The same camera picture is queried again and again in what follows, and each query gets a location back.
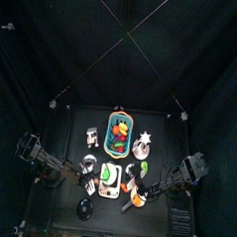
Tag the white round plate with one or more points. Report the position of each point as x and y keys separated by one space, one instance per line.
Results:
x=113 y=175

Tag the purple toy eggplant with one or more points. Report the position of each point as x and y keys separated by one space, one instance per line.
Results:
x=117 y=139

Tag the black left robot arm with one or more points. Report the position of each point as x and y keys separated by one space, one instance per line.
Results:
x=45 y=157

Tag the green toy leaf vegetable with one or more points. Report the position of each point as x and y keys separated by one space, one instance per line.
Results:
x=105 y=172

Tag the small red toy fruit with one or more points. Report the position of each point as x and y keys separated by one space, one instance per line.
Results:
x=121 y=149

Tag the teal toy basket orange rim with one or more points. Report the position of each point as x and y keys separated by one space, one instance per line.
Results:
x=108 y=146

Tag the white round toy timer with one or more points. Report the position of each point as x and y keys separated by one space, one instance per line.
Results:
x=130 y=167

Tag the red toy tomato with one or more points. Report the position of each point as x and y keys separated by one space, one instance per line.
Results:
x=123 y=138

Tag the silver frame corner bracket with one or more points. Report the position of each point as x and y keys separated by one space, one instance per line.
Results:
x=184 y=115
x=9 y=26
x=52 y=103

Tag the beige toy egg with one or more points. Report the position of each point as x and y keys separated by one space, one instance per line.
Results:
x=95 y=181

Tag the orange toy carrot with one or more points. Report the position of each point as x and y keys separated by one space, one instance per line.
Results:
x=123 y=187

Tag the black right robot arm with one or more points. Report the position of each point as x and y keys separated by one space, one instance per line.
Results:
x=181 y=174

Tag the orange toy fruit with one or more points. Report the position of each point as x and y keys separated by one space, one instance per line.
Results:
x=116 y=129

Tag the yellow toy corn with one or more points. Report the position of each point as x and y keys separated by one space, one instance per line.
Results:
x=123 y=125

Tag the yellow toy banana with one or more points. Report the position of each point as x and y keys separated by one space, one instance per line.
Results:
x=124 y=131

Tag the white toy pot with lid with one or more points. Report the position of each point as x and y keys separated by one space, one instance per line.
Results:
x=88 y=161

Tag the yellow toy bell pepper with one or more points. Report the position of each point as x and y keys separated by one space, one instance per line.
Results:
x=136 y=200

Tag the white text label sticker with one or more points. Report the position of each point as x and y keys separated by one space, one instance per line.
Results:
x=180 y=220

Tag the light green toy fruit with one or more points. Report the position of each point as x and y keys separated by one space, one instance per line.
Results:
x=144 y=166

